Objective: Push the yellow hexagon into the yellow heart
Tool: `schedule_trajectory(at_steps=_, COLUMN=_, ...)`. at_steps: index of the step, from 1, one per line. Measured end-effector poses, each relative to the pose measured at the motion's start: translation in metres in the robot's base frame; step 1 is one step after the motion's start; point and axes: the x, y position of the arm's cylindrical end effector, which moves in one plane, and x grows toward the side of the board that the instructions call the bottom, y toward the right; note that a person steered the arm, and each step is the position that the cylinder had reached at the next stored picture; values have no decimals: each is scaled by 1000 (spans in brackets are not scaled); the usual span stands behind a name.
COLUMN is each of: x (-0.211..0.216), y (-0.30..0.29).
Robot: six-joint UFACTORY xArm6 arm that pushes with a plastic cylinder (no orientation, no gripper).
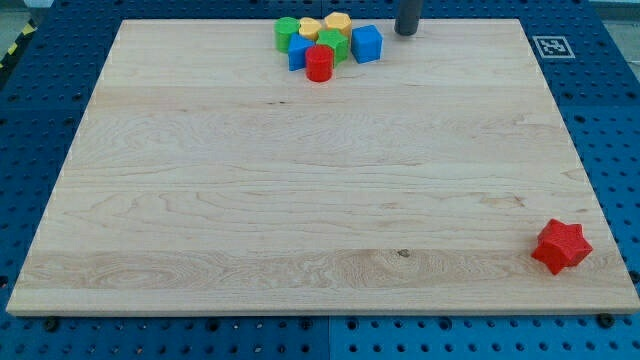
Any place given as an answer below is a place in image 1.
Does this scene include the yellow heart block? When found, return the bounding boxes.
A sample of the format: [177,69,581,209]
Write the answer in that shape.
[298,17,324,42]

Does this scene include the yellow hexagon block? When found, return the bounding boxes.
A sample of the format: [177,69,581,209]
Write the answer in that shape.
[324,12,352,39]

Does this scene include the light wooden board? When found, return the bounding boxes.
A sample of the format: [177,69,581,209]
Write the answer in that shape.
[7,19,639,317]

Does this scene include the red cylinder block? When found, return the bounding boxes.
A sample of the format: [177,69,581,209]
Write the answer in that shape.
[305,45,334,82]

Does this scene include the blue angular block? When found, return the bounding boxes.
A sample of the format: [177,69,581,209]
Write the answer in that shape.
[288,33,315,71]

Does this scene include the green star block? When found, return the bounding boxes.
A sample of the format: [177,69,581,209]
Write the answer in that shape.
[316,29,349,67]

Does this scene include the blue cube block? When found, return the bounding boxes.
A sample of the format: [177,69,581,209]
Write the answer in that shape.
[351,25,383,64]

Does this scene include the green cylinder block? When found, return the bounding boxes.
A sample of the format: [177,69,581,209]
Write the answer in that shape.
[273,17,300,53]

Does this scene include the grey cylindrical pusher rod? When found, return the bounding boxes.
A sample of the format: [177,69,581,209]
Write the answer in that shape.
[394,0,424,36]

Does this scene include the red star block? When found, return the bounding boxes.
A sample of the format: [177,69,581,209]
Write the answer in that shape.
[531,218,593,275]

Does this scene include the white fiducial marker tag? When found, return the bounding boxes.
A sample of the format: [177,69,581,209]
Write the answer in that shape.
[533,35,575,59]

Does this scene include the black bolt left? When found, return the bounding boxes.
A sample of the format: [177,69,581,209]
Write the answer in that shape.
[43,317,60,333]

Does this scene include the black bolt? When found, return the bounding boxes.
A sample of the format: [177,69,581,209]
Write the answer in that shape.
[596,313,616,329]
[43,317,60,333]

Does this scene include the black bolt right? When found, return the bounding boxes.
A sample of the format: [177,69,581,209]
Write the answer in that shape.
[596,313,616,329]

